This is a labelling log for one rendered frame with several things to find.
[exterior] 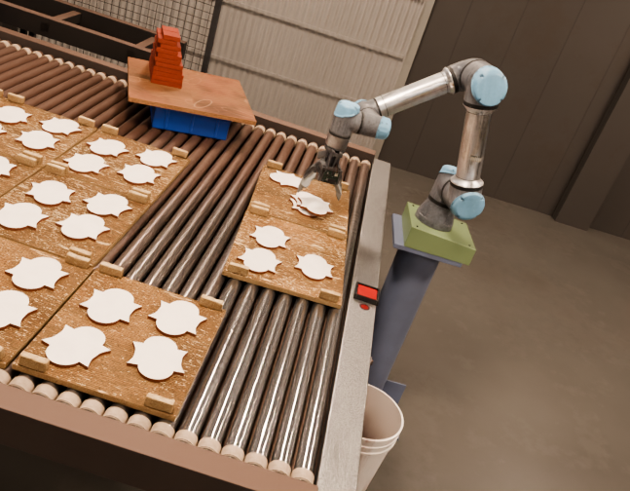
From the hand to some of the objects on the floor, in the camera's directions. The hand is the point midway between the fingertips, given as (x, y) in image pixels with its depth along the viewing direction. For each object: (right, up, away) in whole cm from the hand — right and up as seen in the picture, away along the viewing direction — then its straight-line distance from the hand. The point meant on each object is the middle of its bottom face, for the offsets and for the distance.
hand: (317, 195), depth 235 cm
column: (+18, -87, +68) cm, 112 cm away
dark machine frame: (-240, +40, +140) cm, 280 cm away
